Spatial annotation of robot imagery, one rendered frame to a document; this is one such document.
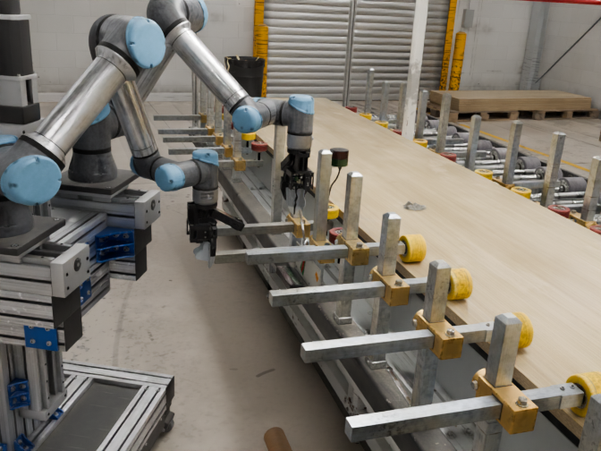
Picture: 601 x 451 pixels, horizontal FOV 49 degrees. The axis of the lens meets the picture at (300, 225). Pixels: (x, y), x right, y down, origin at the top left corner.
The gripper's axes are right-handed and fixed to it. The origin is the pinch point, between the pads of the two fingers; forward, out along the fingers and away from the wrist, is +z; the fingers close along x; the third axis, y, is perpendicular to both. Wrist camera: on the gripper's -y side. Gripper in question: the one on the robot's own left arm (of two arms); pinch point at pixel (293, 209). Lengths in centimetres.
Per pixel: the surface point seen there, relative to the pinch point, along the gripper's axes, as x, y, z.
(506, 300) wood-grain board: 43, 54, 9
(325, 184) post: 10.8, -2.6, -6.9
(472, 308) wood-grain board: 31, 56, 9
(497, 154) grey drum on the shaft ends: 156, -122, 16
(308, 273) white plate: 8.4, -6.0, 24.9
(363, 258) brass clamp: 11.6, 29.7, 4.7
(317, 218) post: 9.2, -2.6, 4.3
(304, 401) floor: 22, -38, 99
